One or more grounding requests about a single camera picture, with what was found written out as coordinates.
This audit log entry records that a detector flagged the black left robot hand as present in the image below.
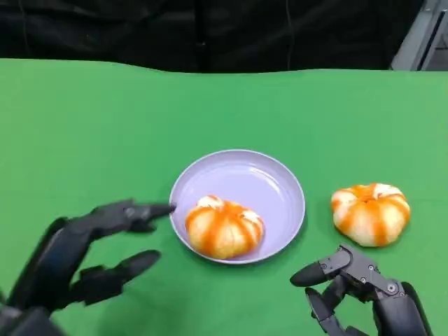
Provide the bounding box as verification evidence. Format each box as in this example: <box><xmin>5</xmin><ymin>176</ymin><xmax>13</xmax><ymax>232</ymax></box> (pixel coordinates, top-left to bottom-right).
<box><xmin>6</xmin><ymin>198</ymin><xmax>176</xmax><ymax>316</ymax></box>

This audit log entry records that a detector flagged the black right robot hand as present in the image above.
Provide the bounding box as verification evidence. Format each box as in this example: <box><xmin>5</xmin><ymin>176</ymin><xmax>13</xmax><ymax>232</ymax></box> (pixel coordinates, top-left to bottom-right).
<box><xmin>289</xmin><ymin>244</ymin><xmax>433</xmax><ymax>336</ymax></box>

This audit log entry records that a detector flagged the orange and white bread roll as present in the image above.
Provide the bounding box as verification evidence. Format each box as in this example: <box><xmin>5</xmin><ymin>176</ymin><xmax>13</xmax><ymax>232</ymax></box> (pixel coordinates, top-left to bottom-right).
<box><xmin>184</xmin><ymin>195</ymin><xmax>265</xmax><ymax>260</ymax></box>
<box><xmin>330</xmin><ymin>182</ymin><xmax>411</xmax><ymax>248</ymax></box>

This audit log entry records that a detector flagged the green table cloth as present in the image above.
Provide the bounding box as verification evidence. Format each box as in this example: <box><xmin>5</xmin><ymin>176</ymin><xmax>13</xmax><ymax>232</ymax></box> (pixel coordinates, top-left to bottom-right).
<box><xmin>0</xmin><ymin>57</ymin><xmax>448</xmax><ymax>336</ymax></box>

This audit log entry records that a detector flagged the lilac plate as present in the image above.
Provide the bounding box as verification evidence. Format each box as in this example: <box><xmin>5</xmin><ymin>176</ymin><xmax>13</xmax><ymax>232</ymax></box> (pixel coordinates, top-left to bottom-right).
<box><xmin>169</xmin><ymin>149</ymin><xmax>307</xmax><ymax>265</ymax></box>

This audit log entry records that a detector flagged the black backdrop curtain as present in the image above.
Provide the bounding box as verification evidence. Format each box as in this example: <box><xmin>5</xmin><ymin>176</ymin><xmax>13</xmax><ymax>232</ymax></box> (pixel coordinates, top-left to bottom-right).
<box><xmin>0</xmin><ymin>0</ymin><xmax>426</xmax><ymax>74</ymax></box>

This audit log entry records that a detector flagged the grey metal frame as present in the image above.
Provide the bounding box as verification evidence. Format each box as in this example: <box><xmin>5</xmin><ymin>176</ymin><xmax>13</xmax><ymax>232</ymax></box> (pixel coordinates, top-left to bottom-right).
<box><xmin>388</xmin><ymin>0</ymin><xmax>448</xmax><ymax>72</ymax></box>

